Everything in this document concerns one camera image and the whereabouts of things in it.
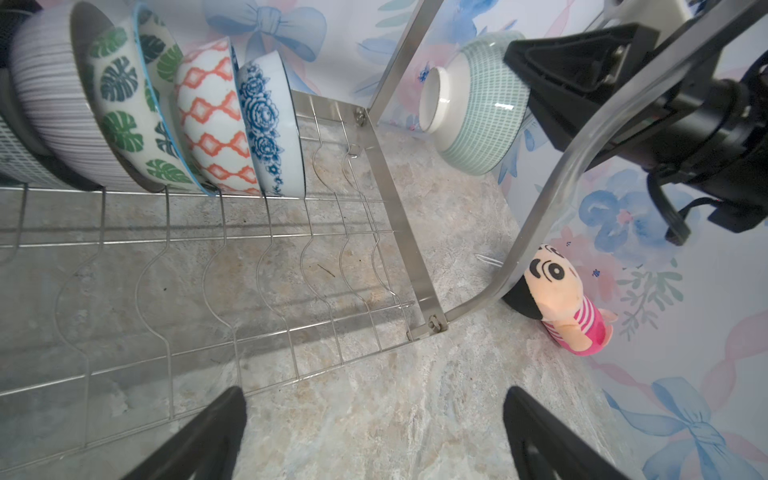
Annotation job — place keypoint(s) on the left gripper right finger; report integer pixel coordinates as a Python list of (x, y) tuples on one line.
[(543, 447)]

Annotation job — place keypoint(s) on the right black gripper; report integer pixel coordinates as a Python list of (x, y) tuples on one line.
[(704, 141)]

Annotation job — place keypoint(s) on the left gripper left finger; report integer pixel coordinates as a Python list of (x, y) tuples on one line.
[(206, 448)]

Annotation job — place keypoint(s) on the pale green bowl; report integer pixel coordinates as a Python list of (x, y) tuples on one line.
[(473, 108)]

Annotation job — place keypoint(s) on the stainless steel dish rack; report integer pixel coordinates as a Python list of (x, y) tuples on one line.
[(124, 315)]

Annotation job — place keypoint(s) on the blue white patterned bowl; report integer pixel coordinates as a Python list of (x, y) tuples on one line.
[(271, 126)]

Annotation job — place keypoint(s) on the blue mesh pattern bowl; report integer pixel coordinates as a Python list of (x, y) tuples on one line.
[(211, 119)]

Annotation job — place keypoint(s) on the green leaf pattern bowl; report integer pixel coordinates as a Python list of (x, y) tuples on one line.
[(132, 66)]

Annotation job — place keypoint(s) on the pink purple glass bowl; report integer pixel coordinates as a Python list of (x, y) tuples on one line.
[(47, 66)]

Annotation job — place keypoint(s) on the plush doll pink shirt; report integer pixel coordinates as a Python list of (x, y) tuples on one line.
[(552, 292)]

